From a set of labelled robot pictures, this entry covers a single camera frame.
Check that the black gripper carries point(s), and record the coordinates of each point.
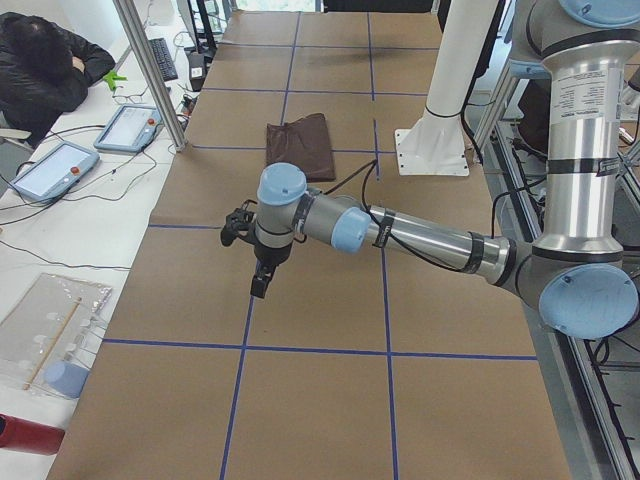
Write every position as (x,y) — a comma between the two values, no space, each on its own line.
(270,255)

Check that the brown t-shirt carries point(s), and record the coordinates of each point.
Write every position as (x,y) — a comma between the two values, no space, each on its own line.
(304,143)

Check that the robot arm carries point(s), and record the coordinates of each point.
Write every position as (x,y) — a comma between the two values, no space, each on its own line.
(571,274)

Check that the wooden stick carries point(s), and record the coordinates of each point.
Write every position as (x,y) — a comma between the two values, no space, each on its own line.
(51,345)

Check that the far teach pendant tablet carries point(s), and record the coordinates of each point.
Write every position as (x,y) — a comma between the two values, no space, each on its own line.
(130,130)

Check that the teach pendant tablet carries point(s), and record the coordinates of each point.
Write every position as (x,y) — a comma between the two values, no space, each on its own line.
(55,173)
(130,130)

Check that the blue plastic cup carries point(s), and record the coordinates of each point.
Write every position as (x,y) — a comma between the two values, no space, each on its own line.
(66,378)

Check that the clear plastic bag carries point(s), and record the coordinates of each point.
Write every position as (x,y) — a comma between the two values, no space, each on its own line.
(33,321)

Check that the eyeglasses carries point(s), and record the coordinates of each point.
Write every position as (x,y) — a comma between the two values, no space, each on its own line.
(120,96)

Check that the black box device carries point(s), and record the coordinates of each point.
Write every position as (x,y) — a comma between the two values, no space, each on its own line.
(197,70)

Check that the near teach pendant tablet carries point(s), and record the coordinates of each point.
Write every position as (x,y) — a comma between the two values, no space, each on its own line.
(55,173)

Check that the black keyboard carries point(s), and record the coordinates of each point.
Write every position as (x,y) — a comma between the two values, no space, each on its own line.
(163,59)

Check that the green plastic object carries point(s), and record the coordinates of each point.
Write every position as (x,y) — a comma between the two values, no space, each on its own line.
(112,78)

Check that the red cylinder bottle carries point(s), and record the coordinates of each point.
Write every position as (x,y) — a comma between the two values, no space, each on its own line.
(26,436)

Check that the seated person in black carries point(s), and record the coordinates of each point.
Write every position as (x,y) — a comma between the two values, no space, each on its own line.
(46,71)

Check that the white pedestal column base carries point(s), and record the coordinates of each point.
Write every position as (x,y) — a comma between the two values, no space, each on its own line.
(435,145)

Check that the aluminium frame post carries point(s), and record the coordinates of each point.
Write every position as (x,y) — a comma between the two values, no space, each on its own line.
(135,33)

